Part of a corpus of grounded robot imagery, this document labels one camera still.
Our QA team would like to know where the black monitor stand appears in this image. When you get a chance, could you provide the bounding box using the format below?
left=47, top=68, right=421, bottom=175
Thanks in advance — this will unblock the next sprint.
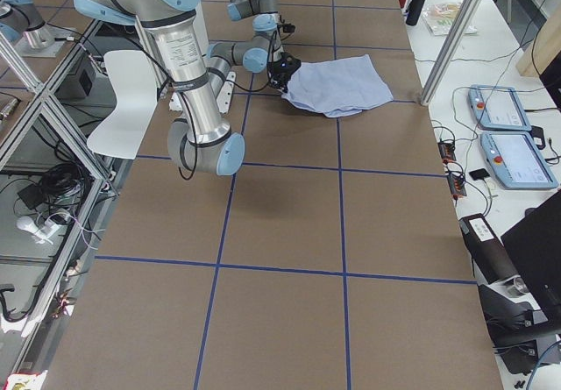
left=478, top=285, right=560, bottom=350

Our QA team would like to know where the black monitor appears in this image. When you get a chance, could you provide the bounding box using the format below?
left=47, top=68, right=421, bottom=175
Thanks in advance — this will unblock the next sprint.
left=501, top=193, right=560, bottom=321

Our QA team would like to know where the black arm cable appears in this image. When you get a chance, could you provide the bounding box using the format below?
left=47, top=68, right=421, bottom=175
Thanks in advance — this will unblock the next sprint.
left=131, top=30, right=281, bottom=181

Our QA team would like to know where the upper blue teach pendant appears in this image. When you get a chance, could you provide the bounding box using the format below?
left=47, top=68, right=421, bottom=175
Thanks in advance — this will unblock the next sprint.
left=468, top=84, right=531, bottom=132

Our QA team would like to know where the blue teach pendant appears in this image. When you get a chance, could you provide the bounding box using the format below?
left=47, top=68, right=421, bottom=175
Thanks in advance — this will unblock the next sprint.
left=468, top=84, right=531, bottom=132
left=479, top=131, right=559, bottom=190

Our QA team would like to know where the blue striped button shirt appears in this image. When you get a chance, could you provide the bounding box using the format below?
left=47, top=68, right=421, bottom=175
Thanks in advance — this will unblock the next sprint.
left=281, top=54, right=394, bottom=118

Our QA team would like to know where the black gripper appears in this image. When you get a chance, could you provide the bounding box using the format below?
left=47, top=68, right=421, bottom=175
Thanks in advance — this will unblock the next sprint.
left=267, top=56, right=302, bottom=90

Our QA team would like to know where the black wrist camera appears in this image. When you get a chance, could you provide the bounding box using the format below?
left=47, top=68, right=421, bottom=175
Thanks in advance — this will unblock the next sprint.
left=278, top=23, right=295, bottom=34

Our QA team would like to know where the lower blue teach pendant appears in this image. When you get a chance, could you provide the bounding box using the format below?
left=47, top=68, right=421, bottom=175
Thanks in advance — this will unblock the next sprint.
left=479, top=131, right=559, bottom=190

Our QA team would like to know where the aluminium frame post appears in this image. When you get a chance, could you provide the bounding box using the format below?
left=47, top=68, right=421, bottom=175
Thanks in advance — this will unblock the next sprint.
left=420, top=0, right=481, bottom=106

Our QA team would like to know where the white plastic chair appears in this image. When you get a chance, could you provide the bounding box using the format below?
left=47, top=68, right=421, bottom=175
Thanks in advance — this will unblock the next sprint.
left=87, top=50, right=158, bottom=160

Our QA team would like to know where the orange circuit board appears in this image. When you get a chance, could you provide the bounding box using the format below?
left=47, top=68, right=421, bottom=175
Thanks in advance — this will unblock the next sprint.
left=437, top=141, right=457, bottom=163

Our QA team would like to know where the black water bottle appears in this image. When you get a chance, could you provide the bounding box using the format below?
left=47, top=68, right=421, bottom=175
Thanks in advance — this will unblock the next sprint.
left=405, top=0, right=425, bottom=26

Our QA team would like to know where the black cylinder with label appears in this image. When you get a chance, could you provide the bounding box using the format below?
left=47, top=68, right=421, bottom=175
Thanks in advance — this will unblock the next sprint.
left=458, top=214, right=519, bottom=284

